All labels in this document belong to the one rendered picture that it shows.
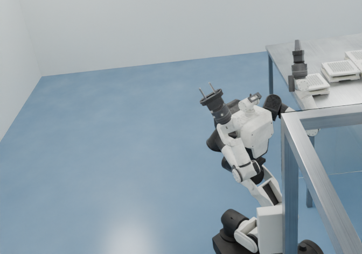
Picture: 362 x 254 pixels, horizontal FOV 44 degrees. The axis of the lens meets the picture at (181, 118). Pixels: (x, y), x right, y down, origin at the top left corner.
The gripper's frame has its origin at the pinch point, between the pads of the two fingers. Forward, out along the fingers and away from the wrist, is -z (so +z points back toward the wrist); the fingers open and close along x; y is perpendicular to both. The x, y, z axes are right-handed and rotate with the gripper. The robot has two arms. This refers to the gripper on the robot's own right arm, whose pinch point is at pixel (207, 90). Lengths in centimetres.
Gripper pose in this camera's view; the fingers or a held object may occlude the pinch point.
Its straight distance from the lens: 222.6
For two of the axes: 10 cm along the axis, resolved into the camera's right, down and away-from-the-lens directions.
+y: 1.3, 3.6, -9.2
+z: 5.0, 7.8, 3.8
